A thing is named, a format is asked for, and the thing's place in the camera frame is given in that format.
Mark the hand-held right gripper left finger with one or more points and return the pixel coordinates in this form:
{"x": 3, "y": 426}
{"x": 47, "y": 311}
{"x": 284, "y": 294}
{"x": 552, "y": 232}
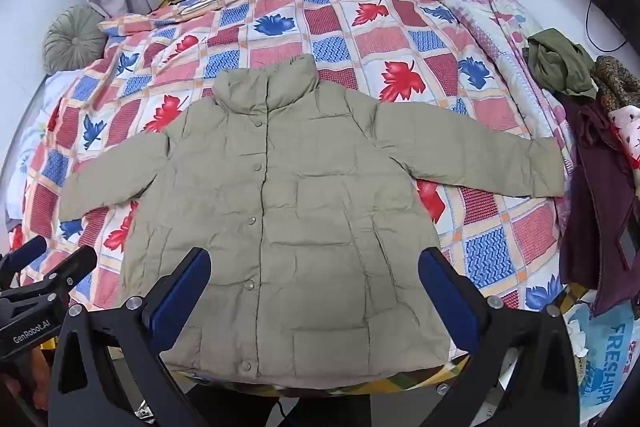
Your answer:
{"x": 187, "y": 287}

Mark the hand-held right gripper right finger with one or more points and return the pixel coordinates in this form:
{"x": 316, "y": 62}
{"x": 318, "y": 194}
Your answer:
{"x": 447, "y": 297}

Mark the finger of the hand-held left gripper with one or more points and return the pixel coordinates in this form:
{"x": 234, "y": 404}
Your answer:
{"x": 27, "y": 253}
{"x": 70, "y": 269}

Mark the khaki puffer jacket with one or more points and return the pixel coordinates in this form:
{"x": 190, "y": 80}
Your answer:
{"x": 310, "y": 207}

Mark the person's left hand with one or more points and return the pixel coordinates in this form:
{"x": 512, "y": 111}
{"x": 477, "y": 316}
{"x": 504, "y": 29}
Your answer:
{"x": 37, "y": 372}

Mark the white floral bed sheet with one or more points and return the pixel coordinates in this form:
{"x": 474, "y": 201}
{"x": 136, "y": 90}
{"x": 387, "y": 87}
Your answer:
{"x": 35, "y": 117}

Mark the blue printed plastic bag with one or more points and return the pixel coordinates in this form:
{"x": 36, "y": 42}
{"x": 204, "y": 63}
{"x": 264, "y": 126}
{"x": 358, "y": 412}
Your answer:
{"x": 610, "y": 342}

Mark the dark purple garment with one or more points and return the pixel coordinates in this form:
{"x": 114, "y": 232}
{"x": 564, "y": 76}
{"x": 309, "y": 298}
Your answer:
{"x": 595, "y": 187}

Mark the round green velvet cushion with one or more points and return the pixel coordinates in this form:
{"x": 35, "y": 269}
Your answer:
{"x": 75, "y": 39}

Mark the pink floral scarf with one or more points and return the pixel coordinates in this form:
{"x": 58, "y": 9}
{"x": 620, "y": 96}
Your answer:
{"x": 627, "y": 132}

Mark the olive green garment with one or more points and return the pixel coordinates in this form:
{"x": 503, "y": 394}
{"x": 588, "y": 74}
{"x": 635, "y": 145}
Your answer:
{"x": 560, "y": 62}

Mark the leaf print patchwork quilt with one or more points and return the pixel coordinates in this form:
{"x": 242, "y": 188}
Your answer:
{"x": 350, "y": 42}

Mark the brown patterned garment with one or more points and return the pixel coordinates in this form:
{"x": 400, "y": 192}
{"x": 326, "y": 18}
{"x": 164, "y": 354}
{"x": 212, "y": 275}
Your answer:
{"x": 617, "y": 79}

